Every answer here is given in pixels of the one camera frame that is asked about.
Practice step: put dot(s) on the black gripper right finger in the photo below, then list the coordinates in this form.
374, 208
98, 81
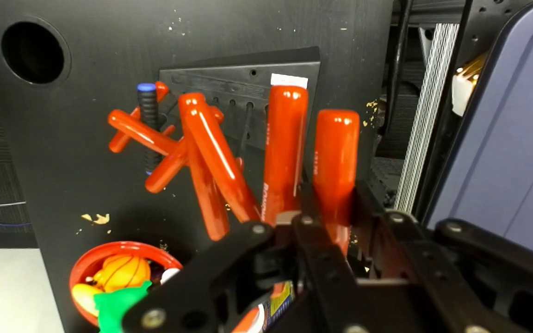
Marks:
415, 260

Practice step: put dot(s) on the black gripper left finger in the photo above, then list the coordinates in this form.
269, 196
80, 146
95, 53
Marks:
315, 266

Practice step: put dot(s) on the dark storage bin lid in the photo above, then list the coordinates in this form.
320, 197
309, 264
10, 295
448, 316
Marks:
513, 142

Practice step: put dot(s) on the red plastic bowl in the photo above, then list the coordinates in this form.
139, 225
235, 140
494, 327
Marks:
128, 247

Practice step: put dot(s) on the orange toy ball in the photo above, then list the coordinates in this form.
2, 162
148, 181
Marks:
124, 271

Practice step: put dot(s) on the green and white toy vegetable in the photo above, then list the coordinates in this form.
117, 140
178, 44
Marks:
119, 308

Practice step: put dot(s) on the yellow toy banana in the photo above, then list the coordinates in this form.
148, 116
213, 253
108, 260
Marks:
84, 297

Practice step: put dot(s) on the aluminium extrusion rail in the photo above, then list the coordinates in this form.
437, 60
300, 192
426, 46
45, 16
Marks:
426, 112

